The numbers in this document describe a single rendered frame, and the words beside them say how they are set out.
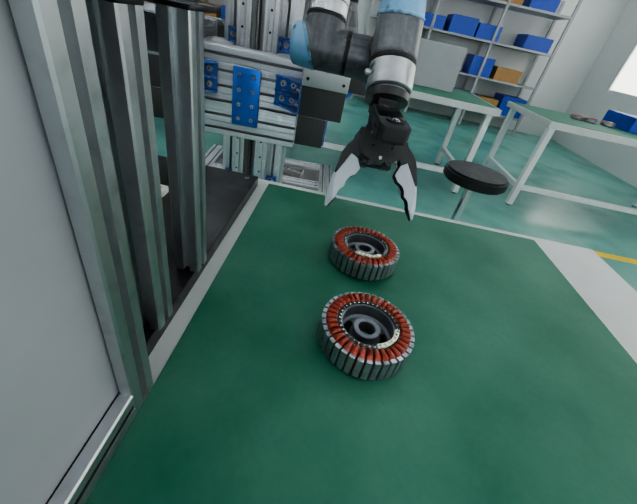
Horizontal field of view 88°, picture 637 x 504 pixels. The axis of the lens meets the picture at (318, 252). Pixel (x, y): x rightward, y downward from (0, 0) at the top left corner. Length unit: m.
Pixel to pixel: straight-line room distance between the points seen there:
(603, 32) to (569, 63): 0.57
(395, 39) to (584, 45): 7.47
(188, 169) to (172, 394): 0.23
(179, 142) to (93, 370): 0.22
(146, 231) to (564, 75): 7.86
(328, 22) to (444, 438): 0.66
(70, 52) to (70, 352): 0.17
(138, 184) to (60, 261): 0.09
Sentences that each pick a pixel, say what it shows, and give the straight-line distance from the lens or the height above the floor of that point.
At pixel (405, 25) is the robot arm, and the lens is 0.62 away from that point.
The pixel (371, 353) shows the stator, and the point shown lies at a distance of 0.37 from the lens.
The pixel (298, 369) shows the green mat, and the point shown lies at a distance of 0.38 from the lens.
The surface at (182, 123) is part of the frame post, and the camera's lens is 0.37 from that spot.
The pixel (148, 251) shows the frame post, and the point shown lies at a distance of 0.32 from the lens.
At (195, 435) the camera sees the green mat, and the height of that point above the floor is 0.75.
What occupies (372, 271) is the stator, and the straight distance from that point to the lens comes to 0.50.
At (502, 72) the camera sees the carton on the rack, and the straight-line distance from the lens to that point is 6.98.
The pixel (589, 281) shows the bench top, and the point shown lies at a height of 0.75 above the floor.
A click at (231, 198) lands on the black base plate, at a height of 0.77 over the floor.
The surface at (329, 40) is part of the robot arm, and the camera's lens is 0.71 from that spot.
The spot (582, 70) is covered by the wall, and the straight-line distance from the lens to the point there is 8.11.
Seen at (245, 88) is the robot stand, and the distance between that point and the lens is 1.21.
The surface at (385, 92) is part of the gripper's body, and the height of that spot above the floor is 0.99.
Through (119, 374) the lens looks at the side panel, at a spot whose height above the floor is 0.81.
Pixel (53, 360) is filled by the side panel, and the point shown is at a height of 0.87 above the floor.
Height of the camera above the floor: 1.06
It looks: 35 degrees down
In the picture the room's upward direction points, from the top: 13 degrees clockwise
